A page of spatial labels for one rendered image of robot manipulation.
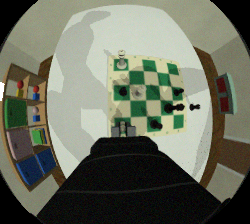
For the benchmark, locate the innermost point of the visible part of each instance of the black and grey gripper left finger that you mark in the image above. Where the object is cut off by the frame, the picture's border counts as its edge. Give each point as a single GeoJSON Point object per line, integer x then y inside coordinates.
{"type": "Point", "coordinates": [116, 130]}

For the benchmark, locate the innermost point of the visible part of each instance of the white chess piece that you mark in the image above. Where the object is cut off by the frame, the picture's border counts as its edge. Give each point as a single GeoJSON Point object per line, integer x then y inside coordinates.
{"type": "Point", "coordinates": [138, 93]}
{"type": "Point", "coordinates": [121, 64]}

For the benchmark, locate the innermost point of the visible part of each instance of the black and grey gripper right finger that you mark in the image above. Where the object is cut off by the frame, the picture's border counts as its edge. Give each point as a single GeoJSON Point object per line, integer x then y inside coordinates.
{"type": "Point", "coordinates": [130, 130]}

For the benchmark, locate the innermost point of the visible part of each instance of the green and cream chessboard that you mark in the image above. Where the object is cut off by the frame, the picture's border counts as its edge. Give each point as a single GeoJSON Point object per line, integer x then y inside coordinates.
{"type": "Point", "coordinates": [161, 77]}

